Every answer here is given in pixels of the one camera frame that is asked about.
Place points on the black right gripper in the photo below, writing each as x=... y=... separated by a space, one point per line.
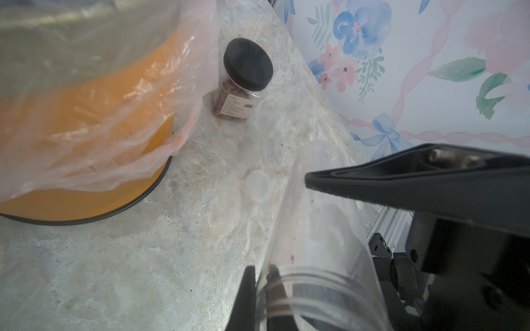
x=469 y=275

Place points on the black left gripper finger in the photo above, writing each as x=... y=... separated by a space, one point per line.
x=243 y=315

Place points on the clear jar with dried roses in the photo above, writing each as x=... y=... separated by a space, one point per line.
x=318 y=272

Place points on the labelled flower tea jar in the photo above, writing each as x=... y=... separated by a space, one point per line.
x=246 y=72

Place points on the orange trash bin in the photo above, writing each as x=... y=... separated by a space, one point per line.
x=87 y=111

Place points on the clear plastic bin liner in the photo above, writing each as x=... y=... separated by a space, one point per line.
x=200 y=27

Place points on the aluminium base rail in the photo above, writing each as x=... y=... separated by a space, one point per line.
x=389 y=233

